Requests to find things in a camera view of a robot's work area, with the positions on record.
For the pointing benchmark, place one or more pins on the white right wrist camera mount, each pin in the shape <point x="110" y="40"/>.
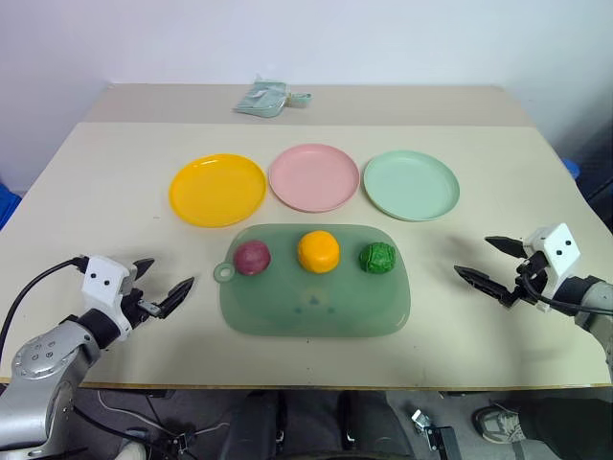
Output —
<point x="558" y="249"/>

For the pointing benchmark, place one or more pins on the orange round toy fruit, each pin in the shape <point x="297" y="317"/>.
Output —
<point x="318" y="251"/>

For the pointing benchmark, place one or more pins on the green round vegetable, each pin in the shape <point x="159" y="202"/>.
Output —
<point x="377" y="258"/>

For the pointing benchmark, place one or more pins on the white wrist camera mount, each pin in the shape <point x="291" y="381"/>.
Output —
<point x="558" y="249"/>
<point x="103" y="282"/>

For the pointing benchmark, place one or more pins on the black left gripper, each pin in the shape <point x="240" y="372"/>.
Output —
<point x="139" y="306"/>

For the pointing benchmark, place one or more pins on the small blue object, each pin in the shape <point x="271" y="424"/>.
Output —
<point x="574" y="167"/>

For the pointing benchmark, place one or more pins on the yellow plastic plate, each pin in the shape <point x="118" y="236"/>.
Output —
<point x="218" y="191"/>

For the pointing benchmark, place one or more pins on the metal clamp bracket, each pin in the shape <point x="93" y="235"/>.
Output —
<point x="433" y="431"/>

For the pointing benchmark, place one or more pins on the grey sneaker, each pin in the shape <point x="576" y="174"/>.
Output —
<point x="498" y="424"/>

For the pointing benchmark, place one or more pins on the white shoe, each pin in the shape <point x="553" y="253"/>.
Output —
<point x="131" y="450"/>

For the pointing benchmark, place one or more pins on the folded pale green cloth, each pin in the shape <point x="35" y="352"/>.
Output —
<point x="261" y="98"/>

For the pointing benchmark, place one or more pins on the light green plastic plate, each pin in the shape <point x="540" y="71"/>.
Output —
<point x="411" y="186"/>

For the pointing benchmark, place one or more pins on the purple round toy fruit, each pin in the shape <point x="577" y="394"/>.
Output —
<point x="252" y="258"/>

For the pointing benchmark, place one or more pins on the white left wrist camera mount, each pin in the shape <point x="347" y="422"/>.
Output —
<point x="103" y="282"/>

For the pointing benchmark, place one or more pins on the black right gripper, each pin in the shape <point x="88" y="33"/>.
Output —
<point x="531" y="278"/>

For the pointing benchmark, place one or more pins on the grey trouser leg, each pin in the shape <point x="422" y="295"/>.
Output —
<point x="565" y="426"/>

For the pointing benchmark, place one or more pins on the translucent green cutting mat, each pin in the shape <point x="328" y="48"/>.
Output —
<point x="311" y="306"/>

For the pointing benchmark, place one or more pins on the pink plastic plate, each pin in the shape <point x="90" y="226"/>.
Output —
<point x="313" y="177"/>

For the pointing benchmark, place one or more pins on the blue plastic crate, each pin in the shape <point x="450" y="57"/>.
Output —
<point x="7" y="203"/>

